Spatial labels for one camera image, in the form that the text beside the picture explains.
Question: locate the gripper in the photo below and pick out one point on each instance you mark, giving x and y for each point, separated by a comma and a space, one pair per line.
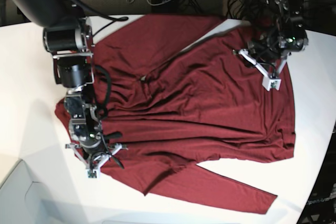
85, 126
283, 37

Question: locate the dark red long-sleeve t-shirt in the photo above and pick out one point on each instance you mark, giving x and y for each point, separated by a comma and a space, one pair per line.
180, 98

